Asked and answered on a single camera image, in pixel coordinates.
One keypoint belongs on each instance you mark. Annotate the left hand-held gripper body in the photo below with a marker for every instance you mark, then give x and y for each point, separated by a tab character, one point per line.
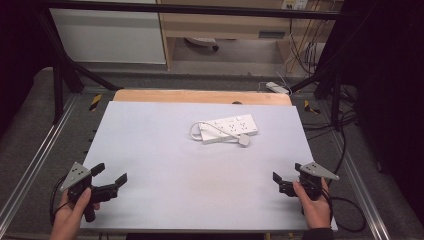
75	176

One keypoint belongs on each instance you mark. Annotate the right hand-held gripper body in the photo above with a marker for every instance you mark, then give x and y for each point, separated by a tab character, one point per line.
316	170

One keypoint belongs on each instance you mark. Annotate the person's left hand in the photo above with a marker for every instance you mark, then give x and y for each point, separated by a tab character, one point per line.
70	213

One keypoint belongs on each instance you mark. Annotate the person's right hand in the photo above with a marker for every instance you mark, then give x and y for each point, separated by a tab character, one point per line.
315	210

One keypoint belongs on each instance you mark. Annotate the pale grey table mat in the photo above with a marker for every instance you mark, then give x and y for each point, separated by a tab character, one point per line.
166	173

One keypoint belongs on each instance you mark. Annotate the small white power strip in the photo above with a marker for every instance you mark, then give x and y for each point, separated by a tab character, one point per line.
277	87

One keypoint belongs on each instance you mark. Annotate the white cabinet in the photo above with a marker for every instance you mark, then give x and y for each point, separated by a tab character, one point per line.
106	36

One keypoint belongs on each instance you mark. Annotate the office chair base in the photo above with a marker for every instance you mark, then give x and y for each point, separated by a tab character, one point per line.
201	41

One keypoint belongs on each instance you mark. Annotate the aluminium rail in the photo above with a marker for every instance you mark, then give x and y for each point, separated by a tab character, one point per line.
40	153
349	166

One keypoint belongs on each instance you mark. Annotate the white wall socket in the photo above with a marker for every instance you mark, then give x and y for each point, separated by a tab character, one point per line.
295	4

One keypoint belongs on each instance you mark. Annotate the black metal frame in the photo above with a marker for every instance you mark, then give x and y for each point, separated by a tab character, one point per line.
186	9

